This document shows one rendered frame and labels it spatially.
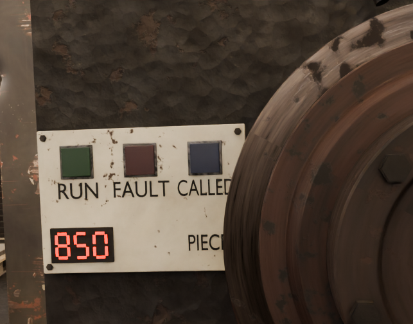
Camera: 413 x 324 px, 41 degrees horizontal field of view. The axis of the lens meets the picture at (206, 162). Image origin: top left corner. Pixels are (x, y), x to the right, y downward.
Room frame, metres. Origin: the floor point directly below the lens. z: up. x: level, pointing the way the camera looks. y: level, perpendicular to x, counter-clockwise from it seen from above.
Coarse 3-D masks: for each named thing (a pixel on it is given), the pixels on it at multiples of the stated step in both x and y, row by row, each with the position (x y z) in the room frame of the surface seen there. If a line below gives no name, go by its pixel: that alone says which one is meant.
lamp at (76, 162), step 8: (64, 152) 0.68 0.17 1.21; (72, 152) 0.68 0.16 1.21; (80, 152) 0.68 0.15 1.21; (88, 152) 0.68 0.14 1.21; (64, 160) 0.68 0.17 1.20; (72, 160) 0.68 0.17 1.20; (80, 160) 0.68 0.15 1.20; (88, 160) 0.68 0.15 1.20; (64, 168) 0.68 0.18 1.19; (72, 168) 0.68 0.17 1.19; (80, 168) 0.68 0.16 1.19; (88, 168) 0.68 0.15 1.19; (64, 176) 0.68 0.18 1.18; (72, 176) 0.68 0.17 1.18; (80, 176) 0.68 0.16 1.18; (88, 176) 0.68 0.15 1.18
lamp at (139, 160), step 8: (128, 152) 0.68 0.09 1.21; (136, 152) 0.68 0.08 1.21; (144, 152) 0.68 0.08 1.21; (152, 152) 0.68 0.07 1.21; (128, 160) 0.68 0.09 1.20; (136, 160) 0.68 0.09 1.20; (144, 160) 0.68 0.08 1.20; (152, 160) 0.68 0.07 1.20; (128, 168) 0.68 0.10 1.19; (136, 168) 0.68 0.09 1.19; (144, 168) 0.68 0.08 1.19; (152, 168) 0.68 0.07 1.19
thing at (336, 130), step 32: (384, 64) 0.51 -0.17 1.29; (352, 96) 0.51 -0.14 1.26; (384, 96) 0.49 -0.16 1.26; (320, 128) 0.52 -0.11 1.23; (352, 128) 0.50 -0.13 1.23; (384, 128) 0.49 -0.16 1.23; (288, 160) 0.52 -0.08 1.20; (320, 160) 0.50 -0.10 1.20; (352, 160) 0.50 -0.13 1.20; (288, 192) 0.52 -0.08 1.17; (320, 192) 0.50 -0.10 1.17; (288, 224) 0.52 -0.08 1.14; (320, 224) 0.50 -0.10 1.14; (288, 256) 0.51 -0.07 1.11; (320, 256) 0.50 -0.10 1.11; (288, 288) 0.52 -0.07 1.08; (320, 288) 0.50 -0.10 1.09; (288, 320) 0.52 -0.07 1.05; (320, 320) 0.50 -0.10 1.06
